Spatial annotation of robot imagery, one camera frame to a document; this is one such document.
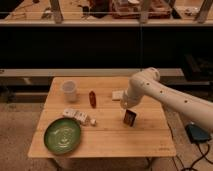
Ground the blue floor device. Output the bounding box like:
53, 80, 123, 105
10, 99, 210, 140
185, 124, 211, 143

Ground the white sponge block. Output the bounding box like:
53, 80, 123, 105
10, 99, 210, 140
112, 90, 123, 101

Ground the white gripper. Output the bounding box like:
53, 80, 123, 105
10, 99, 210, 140
120, 92, 140, 109

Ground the black floor cable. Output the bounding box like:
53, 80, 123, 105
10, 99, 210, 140
165, 119, 213, 171

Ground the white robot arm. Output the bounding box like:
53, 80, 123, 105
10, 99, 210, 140
120, 67, 213, 133

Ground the green round plate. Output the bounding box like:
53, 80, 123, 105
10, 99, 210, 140
43, 118, 81, 155

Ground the wooden table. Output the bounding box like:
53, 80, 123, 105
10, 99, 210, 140
28, 77, 176, 158

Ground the long wooden shelf bench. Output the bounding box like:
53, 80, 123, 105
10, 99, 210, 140
0, 67, 185, 87

